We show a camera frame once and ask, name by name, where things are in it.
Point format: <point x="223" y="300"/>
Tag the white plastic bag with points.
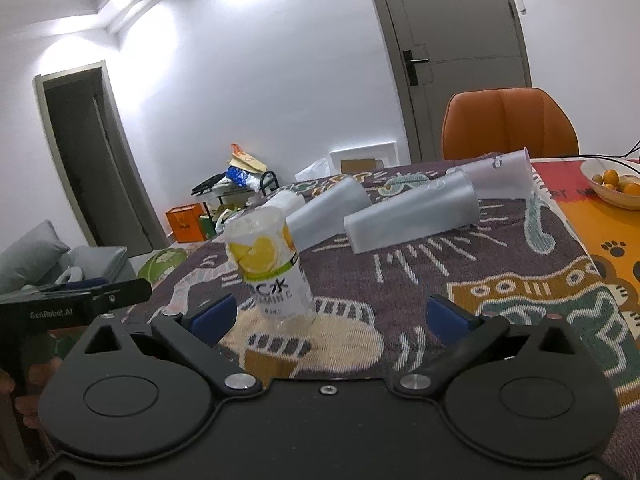
<point x="314" y="169"/>

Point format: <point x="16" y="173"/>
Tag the orange box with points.
<point x="185" y="224"/>

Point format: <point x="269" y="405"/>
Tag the person's left hand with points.
<point x="44" y="366"/>

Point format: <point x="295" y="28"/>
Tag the orange paw print mat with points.
<point x="590" y="232"/>

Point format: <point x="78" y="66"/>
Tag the yellow orange bag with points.
<point x="244" y="159"/>

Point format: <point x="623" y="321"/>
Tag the white fruit bowl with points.
<point x="607" y="197"/>

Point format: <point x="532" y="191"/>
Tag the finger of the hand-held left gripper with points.
<point x="122" y="294"/>

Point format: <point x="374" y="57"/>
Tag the dark doorway frame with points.
<point x="80" y="160"/>

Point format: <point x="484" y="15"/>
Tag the orange chair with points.
<point x="510" y="125"/>

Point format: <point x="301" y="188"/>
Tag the grey sofa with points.
<point x="35" y="257"/>

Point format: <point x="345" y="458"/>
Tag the patterned woven tablecloth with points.
<point x="400" y="285"/>

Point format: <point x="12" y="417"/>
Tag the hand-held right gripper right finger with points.
<point x="446" y="321"/>

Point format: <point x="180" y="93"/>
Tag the grey door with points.
<point x="465" y="35"/>

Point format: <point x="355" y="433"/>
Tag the lemon label plastic bottle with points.
<point x="272" y="270"/>

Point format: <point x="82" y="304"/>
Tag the white frame box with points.
<point x="365" y="157"/>

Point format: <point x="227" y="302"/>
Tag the frosted plastic cup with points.
<point x="326" y="210"/>
<point x="411" y="216"/>
<point x="500" y="175"/>

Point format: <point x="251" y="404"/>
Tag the white plastic cup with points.
<point x="286" y="202"/>

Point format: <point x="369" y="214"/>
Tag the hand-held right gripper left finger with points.
<point x="216" y="318"/>

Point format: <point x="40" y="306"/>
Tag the blue white bag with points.
<point x="240" y="177"/>

